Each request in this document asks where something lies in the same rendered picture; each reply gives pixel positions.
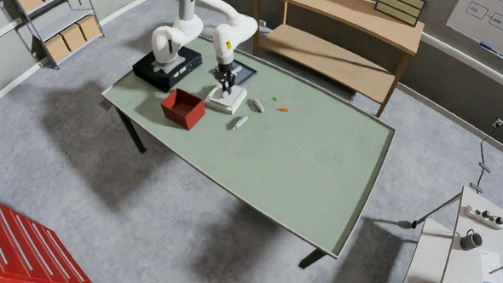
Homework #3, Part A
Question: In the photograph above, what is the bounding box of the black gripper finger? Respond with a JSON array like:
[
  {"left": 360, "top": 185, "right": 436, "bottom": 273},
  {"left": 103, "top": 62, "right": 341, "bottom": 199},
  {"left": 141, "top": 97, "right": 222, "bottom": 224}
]
[
  {"left": 225, "top": 71, "right": 237, "bottom": 95},
  {"left": 215, "top": 67, "right": 226, "bottom": 91}
]

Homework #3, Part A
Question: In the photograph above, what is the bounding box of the red open box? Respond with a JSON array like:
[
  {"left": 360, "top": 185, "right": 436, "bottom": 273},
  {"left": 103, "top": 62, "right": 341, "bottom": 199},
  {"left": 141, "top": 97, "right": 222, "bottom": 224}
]
[{"left": 160, "top": 88, "right": 205, "bottom": 131}]

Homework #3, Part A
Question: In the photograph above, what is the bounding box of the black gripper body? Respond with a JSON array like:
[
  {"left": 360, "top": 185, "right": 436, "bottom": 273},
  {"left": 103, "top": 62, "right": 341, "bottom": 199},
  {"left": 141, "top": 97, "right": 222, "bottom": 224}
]
[{"left": 218, "top": 62, "right": 233, "bottom": 75}]

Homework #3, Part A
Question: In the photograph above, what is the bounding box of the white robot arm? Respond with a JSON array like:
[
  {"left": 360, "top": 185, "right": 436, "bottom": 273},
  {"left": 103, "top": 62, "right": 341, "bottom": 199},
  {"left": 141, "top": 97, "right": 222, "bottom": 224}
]
[{"left": 151, "top": 0, "right": 257, "bottom": 82}]

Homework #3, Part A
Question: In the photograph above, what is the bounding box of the white digital scale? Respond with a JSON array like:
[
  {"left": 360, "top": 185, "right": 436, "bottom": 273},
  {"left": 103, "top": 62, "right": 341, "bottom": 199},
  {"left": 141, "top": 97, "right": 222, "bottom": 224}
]
[{"left": 204, "top": 84, "right": 246, "bottom": 115}]

